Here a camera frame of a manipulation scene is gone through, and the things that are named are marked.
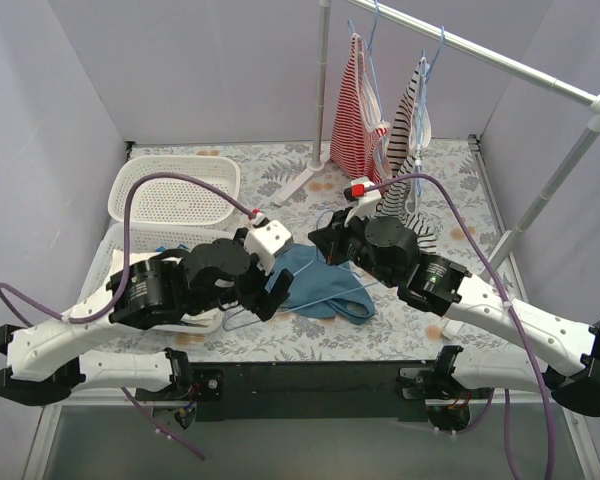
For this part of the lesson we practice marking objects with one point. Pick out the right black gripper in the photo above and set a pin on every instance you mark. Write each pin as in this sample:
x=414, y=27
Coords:
x=327, y=242

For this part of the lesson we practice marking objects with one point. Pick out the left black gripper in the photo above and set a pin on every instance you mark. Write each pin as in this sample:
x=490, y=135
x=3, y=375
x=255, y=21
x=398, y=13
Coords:
x=268, y=298

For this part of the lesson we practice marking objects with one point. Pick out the blue tank top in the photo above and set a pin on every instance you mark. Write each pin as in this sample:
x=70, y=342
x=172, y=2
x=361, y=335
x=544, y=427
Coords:
x=325, y=285

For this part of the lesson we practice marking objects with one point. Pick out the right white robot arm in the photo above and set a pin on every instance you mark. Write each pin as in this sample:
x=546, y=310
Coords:
x=554, y=355

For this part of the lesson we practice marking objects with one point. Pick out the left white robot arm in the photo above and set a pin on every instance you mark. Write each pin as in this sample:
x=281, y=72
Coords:
x=48, y=362

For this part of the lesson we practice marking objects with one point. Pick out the red striped tank top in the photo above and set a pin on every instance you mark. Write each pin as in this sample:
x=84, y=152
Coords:
x=359, y=131

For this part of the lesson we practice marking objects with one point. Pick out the black striped tank top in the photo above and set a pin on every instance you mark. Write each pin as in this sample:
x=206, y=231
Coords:
x=401, y=199

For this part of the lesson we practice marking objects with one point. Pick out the blue hanger with red top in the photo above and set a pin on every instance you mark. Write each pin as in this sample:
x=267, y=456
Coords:
x=369, y=44

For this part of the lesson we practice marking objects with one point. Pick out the floral table cloth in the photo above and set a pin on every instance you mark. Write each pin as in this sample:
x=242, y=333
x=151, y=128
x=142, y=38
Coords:
x=395, y=332

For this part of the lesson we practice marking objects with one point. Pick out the lower white plastic basket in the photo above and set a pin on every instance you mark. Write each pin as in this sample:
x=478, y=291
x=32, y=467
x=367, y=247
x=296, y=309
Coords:
x=148, y=239

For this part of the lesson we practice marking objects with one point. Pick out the white plastic basket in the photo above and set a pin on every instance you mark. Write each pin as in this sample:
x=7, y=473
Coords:
x=173, y=202
x=148, y=239

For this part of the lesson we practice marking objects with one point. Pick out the upper white plastic basket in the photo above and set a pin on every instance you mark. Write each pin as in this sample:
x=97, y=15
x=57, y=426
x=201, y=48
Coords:
x=173, y=202

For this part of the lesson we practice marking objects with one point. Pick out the silver clothes rack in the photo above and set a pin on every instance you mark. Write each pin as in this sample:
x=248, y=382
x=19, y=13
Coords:
x=511, y=237

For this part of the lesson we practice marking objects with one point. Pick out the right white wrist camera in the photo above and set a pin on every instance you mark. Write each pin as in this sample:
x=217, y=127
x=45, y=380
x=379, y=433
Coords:
x=364, y=200

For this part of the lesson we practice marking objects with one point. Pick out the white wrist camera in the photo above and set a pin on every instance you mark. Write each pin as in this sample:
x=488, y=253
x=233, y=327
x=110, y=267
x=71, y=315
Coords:
x=267, y=240
x=364, y=200

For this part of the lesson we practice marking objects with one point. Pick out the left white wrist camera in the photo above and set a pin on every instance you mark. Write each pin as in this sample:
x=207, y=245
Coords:
x=267, y=240

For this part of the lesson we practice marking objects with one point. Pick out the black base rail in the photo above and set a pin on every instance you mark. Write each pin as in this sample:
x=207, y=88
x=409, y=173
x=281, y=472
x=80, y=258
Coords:
x=399, y=390

